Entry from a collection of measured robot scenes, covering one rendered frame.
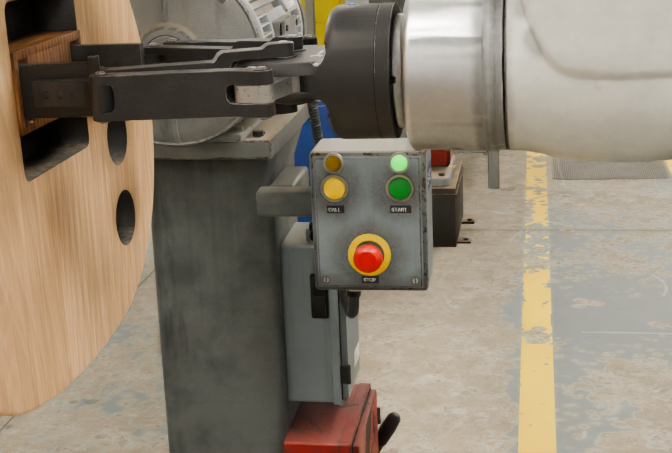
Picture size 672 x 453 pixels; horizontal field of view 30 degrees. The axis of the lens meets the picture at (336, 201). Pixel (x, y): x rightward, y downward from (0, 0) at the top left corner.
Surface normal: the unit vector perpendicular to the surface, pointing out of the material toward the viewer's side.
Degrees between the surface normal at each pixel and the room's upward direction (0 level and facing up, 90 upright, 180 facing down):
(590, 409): 0
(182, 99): 90
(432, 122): 121
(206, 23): 85
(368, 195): 90
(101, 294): 89
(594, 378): 0
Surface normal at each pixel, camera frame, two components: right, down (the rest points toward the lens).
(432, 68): -0.18, 0.07
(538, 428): -0.04, -0.97
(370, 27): -0.16, -0.50
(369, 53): -0.18, -0.16
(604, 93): -0.23, 0.35
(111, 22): 0.98, -0.01
